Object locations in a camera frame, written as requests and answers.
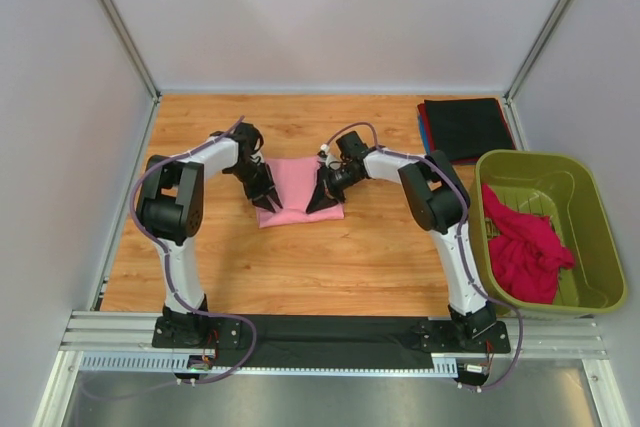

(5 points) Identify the pink t-shirt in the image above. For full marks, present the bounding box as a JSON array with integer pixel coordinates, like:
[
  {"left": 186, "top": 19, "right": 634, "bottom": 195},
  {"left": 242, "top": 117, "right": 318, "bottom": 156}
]
[{"left": 256, "top": 157, "right": 344, "bottom": 228}]

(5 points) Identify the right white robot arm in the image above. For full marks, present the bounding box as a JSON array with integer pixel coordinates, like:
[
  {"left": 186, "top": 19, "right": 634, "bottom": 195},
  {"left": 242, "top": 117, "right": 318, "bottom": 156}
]
[{"left": 306, "top": 131, "right": 496, "bottom": 339}]

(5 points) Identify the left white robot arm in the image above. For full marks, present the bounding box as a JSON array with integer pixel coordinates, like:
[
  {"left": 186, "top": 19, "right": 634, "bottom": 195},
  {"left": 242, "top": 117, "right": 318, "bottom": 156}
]
[{"left": 129, "top": 120, "right": 282, "bottom": 348}]

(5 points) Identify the folded blue t-shirt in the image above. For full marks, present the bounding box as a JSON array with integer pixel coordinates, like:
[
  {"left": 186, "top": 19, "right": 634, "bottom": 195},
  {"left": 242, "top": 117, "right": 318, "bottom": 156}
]
[{"left": 417, "top": 115, "right": 433, "bottom": 153}]

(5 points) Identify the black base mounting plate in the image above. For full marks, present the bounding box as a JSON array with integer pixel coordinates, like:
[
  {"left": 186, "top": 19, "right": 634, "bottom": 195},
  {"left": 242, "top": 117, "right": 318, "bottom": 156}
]
[{"left": 152, "top": 313, "right": 511, "bottom": 370}]

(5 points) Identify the magenta t-shirt in bin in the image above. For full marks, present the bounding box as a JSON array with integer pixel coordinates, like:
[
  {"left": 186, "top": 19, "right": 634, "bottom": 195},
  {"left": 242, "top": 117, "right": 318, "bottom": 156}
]
[{"left": 481, "top": 184, "right": 575, "bottom": 304}]

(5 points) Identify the olive green plastic bin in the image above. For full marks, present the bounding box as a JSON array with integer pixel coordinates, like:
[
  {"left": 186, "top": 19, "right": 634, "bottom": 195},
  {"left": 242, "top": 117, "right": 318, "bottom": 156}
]
[{"left": 468, "top": 150, "right": 626, "bottom": 319}]

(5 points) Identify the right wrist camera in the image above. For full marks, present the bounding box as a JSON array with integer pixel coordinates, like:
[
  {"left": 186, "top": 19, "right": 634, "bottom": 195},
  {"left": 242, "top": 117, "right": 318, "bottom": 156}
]
[{"left": 318, "top": 144, "right": 342, "bottom": 170}]

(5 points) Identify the left aluminium frame post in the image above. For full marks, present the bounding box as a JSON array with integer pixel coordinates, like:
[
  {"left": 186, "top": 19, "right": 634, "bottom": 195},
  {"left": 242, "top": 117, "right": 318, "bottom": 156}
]
[{"left": 97, "top": 0, "right": 161, "bottom": 101}]

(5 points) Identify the aluminium frame post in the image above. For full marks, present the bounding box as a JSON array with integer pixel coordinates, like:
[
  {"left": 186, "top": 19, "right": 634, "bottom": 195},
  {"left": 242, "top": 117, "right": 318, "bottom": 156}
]
[
  {"left": 97, "top": 0, "right": 161, "bottom": 101},
  {"left": 504, "top": 0, "right": 574, "bottom": 103}
]

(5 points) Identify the slotted grey cable duct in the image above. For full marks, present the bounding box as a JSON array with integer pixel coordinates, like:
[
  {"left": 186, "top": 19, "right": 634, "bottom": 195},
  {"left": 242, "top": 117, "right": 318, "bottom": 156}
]
[{"left": 79, "top": 352, "right": 458, "bottom": 379}]

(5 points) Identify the right aluminium frame post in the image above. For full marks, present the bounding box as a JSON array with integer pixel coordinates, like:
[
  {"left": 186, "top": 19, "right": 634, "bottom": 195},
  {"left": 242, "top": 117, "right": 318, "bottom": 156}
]
[{"left": 504, "top": 0, "right": 574, "bottom": 103}]

